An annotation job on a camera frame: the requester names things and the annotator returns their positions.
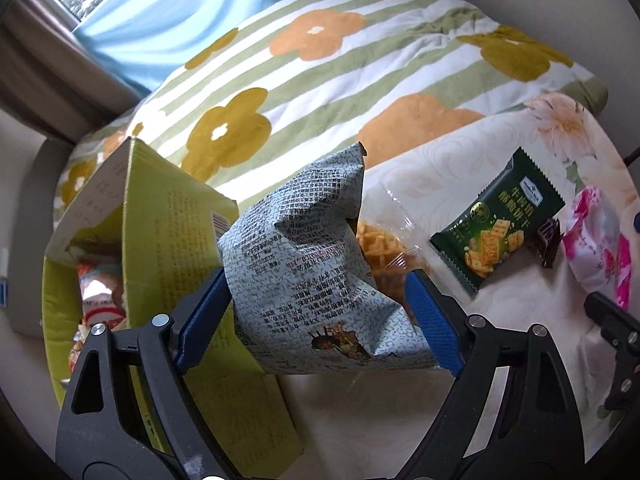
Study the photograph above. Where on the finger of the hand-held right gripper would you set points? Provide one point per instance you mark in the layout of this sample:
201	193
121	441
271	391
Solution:
617	340

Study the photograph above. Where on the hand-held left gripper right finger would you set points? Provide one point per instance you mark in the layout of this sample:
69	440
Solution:
432	320

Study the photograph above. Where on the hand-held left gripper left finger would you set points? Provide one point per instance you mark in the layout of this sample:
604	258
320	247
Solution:
205	320

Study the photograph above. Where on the yellow-green cardboard box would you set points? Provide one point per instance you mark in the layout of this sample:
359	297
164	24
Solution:
165	240

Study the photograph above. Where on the red white snack packet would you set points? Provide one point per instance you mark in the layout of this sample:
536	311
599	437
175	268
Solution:
100	292

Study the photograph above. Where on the pale blue patterned snack bag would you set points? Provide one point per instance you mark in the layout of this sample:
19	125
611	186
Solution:
310	270

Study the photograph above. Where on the cream floral tablecloth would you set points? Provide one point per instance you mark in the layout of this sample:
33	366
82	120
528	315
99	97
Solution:
500	340

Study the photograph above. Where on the clear packet of orange sticks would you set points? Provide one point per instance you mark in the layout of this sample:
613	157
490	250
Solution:
382	255

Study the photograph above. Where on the pink flower snack packet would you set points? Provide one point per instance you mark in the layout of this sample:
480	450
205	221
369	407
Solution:
600	245

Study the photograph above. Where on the dark green cracker packet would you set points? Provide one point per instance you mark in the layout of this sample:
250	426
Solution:
495	225

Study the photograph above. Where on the small dark chocolate packet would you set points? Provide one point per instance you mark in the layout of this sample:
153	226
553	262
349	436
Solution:
547	242

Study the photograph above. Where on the grey bed headboard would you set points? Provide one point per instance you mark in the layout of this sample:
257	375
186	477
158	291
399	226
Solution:
20	305

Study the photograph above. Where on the small blue white box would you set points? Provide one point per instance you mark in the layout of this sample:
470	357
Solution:
2	290

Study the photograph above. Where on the striped floral quilt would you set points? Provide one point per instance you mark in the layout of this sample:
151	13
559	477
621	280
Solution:
340	60

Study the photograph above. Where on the brown curtain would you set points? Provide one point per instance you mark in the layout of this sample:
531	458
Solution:
45	80

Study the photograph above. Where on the light blue cloth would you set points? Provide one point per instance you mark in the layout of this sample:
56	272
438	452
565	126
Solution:
190	25

